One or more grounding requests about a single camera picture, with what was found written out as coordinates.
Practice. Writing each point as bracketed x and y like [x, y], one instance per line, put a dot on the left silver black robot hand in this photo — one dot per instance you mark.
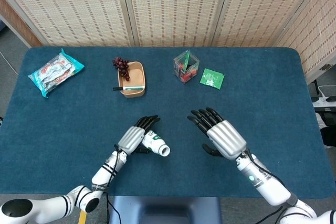
[131, 137]

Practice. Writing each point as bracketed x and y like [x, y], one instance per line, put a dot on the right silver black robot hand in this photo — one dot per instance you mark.
[227, 138]

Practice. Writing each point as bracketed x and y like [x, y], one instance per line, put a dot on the white drink bottle green label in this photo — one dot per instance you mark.
[155, 142]

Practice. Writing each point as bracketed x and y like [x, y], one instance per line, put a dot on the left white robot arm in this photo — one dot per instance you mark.
[103, 175]

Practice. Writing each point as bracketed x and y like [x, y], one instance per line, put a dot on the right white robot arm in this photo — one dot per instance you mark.
[267, 184]

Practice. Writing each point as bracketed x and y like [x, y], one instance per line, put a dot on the white marker black cap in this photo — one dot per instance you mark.
[131, 87]

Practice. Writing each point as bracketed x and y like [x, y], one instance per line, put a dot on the green square sachet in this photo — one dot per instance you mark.
[211, 78]

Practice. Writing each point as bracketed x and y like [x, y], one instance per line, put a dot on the tan paper box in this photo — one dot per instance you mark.
[136, 74]

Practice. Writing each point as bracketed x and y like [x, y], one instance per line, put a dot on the blue table cloth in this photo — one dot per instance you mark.
[65, 129]

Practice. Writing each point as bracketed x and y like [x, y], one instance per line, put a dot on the purple grape bunch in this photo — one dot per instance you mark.
[122, 70]

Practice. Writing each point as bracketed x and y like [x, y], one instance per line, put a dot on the clear plastic box with strawberries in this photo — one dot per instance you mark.
[187, 74]

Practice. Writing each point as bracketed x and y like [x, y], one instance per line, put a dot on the blue grey robot torso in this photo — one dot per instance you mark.
[165, 208]

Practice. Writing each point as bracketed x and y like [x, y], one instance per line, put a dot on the green card in clear box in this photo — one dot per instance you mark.
[187, 60]

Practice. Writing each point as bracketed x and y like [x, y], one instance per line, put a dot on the yellow floor tape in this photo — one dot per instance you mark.
[82, 218]

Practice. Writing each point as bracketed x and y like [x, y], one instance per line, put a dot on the teal clear snack bag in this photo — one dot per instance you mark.
[52, 73]

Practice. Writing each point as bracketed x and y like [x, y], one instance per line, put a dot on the white power strip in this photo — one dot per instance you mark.
[324, 102]

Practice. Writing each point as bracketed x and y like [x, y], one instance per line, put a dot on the metal screen hinge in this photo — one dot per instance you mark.
[326, 67]

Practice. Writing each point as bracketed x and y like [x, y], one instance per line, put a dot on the beige woven screen panel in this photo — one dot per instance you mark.
[173, 6]
[260, 6]
[317, 32]
[65, 6]

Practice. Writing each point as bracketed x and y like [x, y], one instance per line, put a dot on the brown woven screen panel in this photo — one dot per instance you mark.
[15, 22]

